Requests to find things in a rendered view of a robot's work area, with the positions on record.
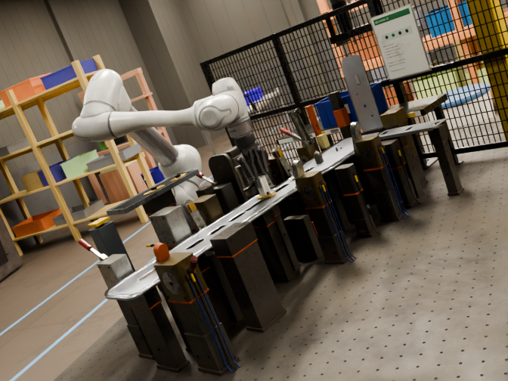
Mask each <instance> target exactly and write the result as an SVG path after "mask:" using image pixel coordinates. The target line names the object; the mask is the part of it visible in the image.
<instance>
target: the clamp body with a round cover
mask: <svg viewBox="0 0 508 381"><path fill-rule="evenodd" d="M193 202H194V204H195V206H196V208H197V209H198V211H199V213H200V214H201V216H202V218H203V220H204V222H205V223H206V226H207V225H209V224H211V223H212V222H214V221H215V220H217V219H218V218H220V217H222V216H223V215H224V213H223V211H222V208H221V206H220V203H219V201H218V198H217V196H216V194H210V195H204V196H201V197H199V198H197V199H195V200H194V201H193Z"/></svg>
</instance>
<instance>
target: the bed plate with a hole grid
mask: <svg viewBox="0 0 508 381"><path fill-rule="evenodd" d="M457 158H458V160H459V161H461V160H463V162H462V163H461V164H460V165H456V169H457V173H458V175H459V179H460V183H461V185H462V187H463V188H464V191H463V192H462V193H461V194H460V195H457V196H448V189H447V186H446V184H445V180H444V177H443V174H442V171H441V167H440V165H439V161H436V162H435V163H434V164H433V165H431V166H430V167H429V168H428V169H427V170H423V172H424V175H425V177H426V180H428V183H427V184H426V185H425V186H424V187H422V190H423V191H424V192H425V194H424V195H423V196H422V197H421V198H419V201H418V202H419V203H421V204H419V203H416V204H415V205H414V206H412V207H411V208H405V209H406V210H407V212H408V213H410V214H412V215H411V216H410V217H408V218H407V219H406V218H405V217H403V218H402V219H401V220H400V221H385V222H380V219H381V217H380V215H379V211H378V209H377V206H376V204H375V203H372V204H367V208H369V209H370V210H369V211H368V212H369V215H371V217H372V219H373V223H374V225H375V228H377V229H378V233H380V234H381V235H378V233H376V234H374V235H373V236H372V237H357V234H358V232H357V230H356V227H355V225H352V226H350V227H349V228H348V229H347V230H345V231H342V232H343V233H344V236H345V240H346V242H347V244H348V248H349V250H350V252H351V253H352V255H353V256H355V257H357V258H356V260H354V261H353V262H352V263H350V261H347V262H346V263H345V264H344V265H331V264H325V263H324V261H325V258H324V255H322V256H321V257H320V258H319V259H298V258H297V257H296V258H297V259H298V262H299V263H301V266H300V267H299V268H297V269H296V270H295V271H294V273H296V274H297V276H296V277H294V278H293V279H292V280H291V281H290V282H273V283H274V286H275V288H276V291H277V294H278V295H279V298H280V301H281V303H282V306H283V309H286V310H287V313H286V314H285V315H283V316H282V317H281V318H280V319H279V320H278V321H276V322H275V323H274V324H273V325H272V326H270V327H269V328H268V329H267V330H266V331H265V332H264V333H262V332H256V331H249V330H246V327H247V325H246V322H245V320H244V318H243V319H241V320H240V321H239V322H232V324H235V327H234V328H233V329H232V330H231V331H229V332H228V333H227V335H228V338H229V340H230V342H231V345H232V348H233V350H234V353H235V355H236V356H238V357H239V359H240V360H239V361H238V362H237V364H239V365H241V367H237V365H236V364H235V365H234V367H235V368H236V367H237V368H238V369H237V370H235V371H234V373H231V372H230V371H227V372H226V373H225V374H224V375H223V376H218V375H214V374H211V373H204V372H200V371H199V370H198V369H197V368H198V367H199V366H198V364H197V361H196V359H195V357H194V354H193V352H186V350H185V348H186V345H185V344H184V340H183V339H182V337H181V334H180V332H179V330H178V327H177V325H176V323H175V320H174V318H173V316H172V313H171V311H170V310H169V307H168V305H167V303H166V300H165V298H164V296H163V293H162V292H160V290H159V289H158V286H157V285H156V288H157V290H158V293H159V295H160V297H161V299H162V301H161V303H162V305H163V308H164V310H165V312H166V315H167V317H168V319H169V322H170V324H171V325H172V329H173V330H174V332H175V335H176V337H177V339H178V342H179V344H180V346H181V349H182V351H183V352H184V356H185V357H186V359H187V360H188V361H189V362H190V364H189V365H188V366H187V367H186V368H184V369H183V370H182V371H181V372H180V373H176V372H172V371H169V370H163V369H159V368H157V367H156V365H157V362H156V360H150V359H146V358H140V357H139V355H138V353H139V351H138V349H137V347H136V345H135V342H134V340H133V338H132V336H131V334H130V332H129V329H128V327H127V326H126V325H127V322H126V319H125V317H124V315H123V316H122V317H121V318H120V319H119V320H118V321H117V322H116V323H115V324H114V325H113V326H112V327H111V328H110V329H109V330H108V331H106V332H105V333H104V334H103V335H102V336H101V337H100V338H99V339H98V340H97V341H95V342H94V343H93V344H92V345H91V346H90V347H89V348H88V349H87V350H86V351H84V352H83V353H82V354H81V355H80V356H79V357H78V358H77V359H76V360H75V361H74V362H73V363H72V364H71V365H70V366H69V367H68V368H67V369H66V370H65V371H63V372H62V373H61V374H60V375H59V376H58V377H57V378H56V379H55V380H54V381H508V147H502V148H497V149H491V150H481V151H476V152H470V153H460V154H457Z"/></svg>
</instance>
